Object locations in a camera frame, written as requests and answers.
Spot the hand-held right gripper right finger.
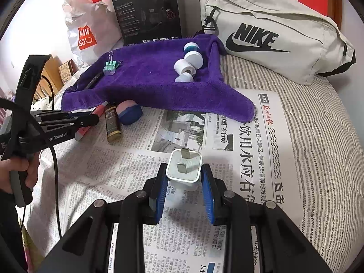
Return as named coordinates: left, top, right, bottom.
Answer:
left=200, top=163, right=333, bottom=273

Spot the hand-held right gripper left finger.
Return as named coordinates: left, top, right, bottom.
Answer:
left=37, top=163, right=171, bottom=273

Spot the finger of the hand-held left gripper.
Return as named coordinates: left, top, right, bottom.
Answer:
left=31, top=109, right=101, bottom=127

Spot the pink tube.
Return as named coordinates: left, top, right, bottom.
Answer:
left=74, top=105, right=110, bottom=142

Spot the white charger plug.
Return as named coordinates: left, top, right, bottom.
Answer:
left=166, top=148, right=203, bottom=192

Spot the green binder clip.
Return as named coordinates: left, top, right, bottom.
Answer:
left=103, top=51, right=123, bottom=72

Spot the white roll front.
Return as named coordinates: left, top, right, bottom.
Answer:
left=174, top=72, right=194, bottom=83

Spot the white tape roll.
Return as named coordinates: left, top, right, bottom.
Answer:
left=174, top=59, right=197, bottom=77

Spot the white round bottle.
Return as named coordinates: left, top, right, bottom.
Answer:
left=183, top=51, right=204, bottom=69

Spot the blue and white bottle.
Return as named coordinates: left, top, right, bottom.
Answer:
left=183, top=42, right=201, bottom=54

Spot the person's left forearm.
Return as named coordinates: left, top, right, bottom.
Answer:
left=0, top=189, right=29, bottom=273

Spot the person's left hand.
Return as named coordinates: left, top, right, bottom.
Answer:
left=0, top=153, right=41, bottom=194

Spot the black and gold bottle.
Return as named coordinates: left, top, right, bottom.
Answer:
left=105, top=104, right=122, bottom=143

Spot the patterned notebook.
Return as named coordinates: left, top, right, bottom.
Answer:
left=58, top=60, right=75, bottom=85

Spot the wooden headboard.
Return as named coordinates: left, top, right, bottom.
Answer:
left=33, top=53, right=61, bottom=103

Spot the newspaper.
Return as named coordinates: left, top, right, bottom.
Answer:
left=25, top=105, right=285, bottom=273

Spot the pink blue round container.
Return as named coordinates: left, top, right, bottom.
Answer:
left=117, top=99, right=143, bottom=125

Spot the purple towel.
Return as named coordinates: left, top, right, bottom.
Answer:
left=61, top=33, right=255, bottom=123

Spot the white plastic shopping bag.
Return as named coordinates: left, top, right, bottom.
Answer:
left=63, top=0, right=126, bottom=66

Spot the black product box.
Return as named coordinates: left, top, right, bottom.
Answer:
left=111, top=0, right=182, bottom=46

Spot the grey waist bag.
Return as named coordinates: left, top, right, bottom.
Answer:
left=200, top=0, right=356, bottom=86

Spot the black cable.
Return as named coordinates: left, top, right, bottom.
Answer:
left=40, top=75, right=62, bottom=239

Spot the wooden door frame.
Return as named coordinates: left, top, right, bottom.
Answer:
left=327, top=0, right=343, bottom=32

